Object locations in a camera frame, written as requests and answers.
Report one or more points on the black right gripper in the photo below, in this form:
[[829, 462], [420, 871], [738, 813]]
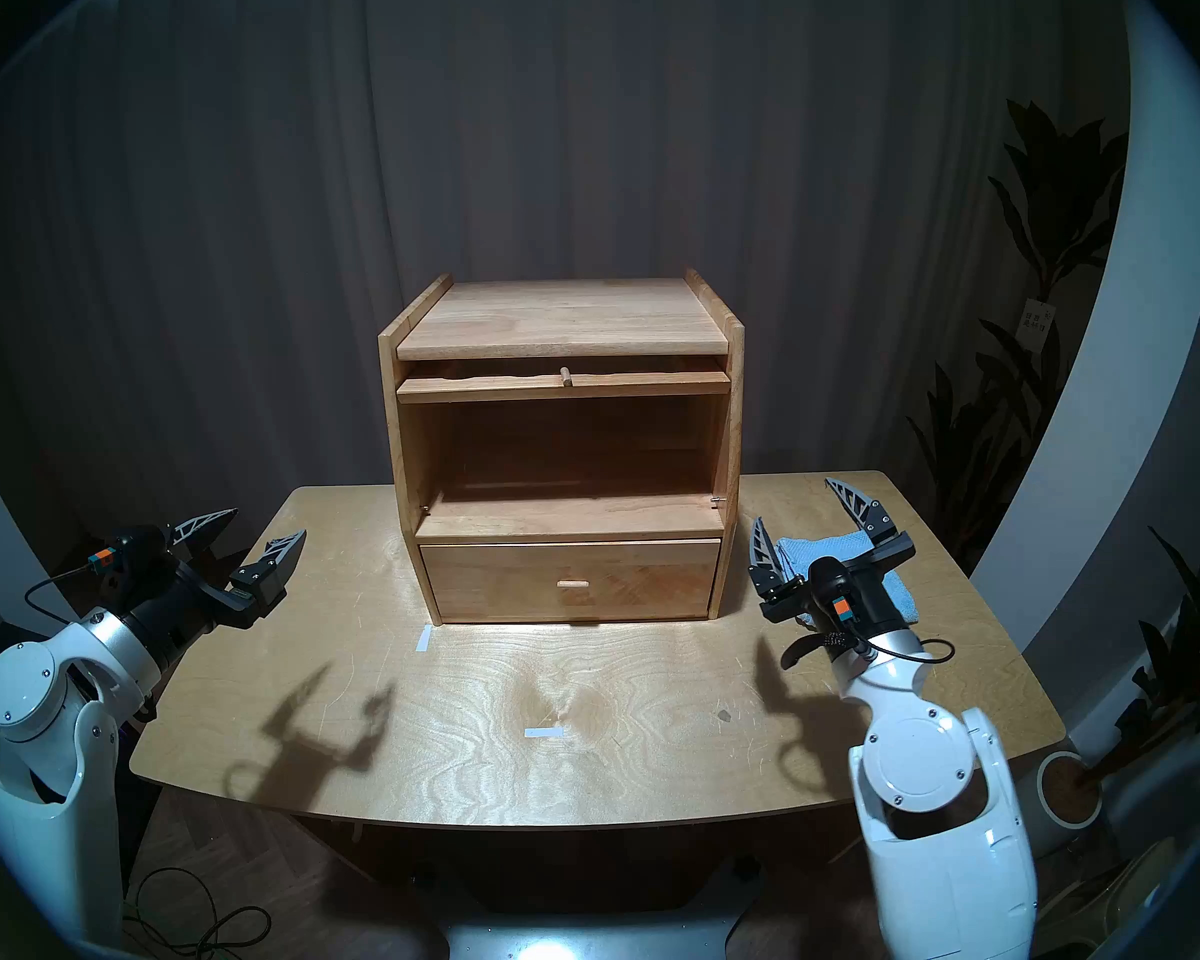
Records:
[[875, 603]]

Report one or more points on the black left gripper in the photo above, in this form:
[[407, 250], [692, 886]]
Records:
[[185, 608]]

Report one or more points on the blue towel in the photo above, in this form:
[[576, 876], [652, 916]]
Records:
[[810, 550]]

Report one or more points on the wooden roll-top door with knob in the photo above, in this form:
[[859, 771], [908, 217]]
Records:
[[480, 388]]

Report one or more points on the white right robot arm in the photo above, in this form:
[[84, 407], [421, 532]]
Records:
[[940, 848]]

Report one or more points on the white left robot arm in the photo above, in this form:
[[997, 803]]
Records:
[[50, 768]]

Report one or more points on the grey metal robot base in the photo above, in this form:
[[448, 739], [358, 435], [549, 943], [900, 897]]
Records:
[[580, 928]]

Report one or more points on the wooden drawer with knob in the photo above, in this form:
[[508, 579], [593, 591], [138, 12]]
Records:
[[500, 583]]

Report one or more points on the white plant tag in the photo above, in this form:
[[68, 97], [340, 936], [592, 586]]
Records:
[[1037, 318]]

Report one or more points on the white plant pot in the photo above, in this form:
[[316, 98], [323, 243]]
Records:
[[1032, 828]]

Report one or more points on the wooden cabinet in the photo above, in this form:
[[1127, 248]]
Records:
[[560, 318]]

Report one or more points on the dark plant in white pot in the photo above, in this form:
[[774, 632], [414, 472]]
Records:
[[1190, 658]]

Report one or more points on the tall dark leafy plant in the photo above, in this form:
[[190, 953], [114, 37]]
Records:
[[1050, 198]]

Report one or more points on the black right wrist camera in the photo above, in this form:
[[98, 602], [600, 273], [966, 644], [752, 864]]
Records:
[[832, 583]]

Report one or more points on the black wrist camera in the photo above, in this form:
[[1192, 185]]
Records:
[[832, 583], [130, 553]]

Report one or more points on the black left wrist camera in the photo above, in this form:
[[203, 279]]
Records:
[[130, 553]]

